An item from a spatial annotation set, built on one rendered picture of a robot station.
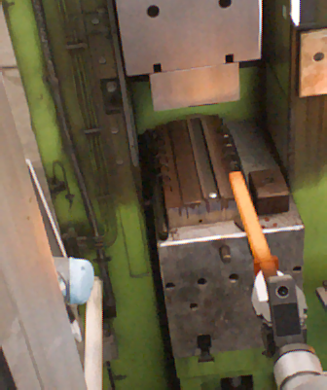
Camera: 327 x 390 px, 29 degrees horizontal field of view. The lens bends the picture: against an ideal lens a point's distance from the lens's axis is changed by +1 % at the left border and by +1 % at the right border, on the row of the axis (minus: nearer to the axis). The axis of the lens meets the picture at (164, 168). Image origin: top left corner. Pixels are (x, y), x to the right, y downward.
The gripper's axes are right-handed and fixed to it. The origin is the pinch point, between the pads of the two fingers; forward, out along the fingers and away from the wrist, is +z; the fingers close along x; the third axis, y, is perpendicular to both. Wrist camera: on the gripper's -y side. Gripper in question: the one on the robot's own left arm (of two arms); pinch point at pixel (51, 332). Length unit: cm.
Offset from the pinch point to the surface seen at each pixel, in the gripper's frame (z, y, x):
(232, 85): -38, -49, 28
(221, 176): -6, -56, 22
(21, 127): 94, -206, -159
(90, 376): 29.3, -10.3, -1.1
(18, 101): 94, -236, -180
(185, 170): -6, -56, 12
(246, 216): -18.7, -26.4, 37.2
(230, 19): -53, -49, 29
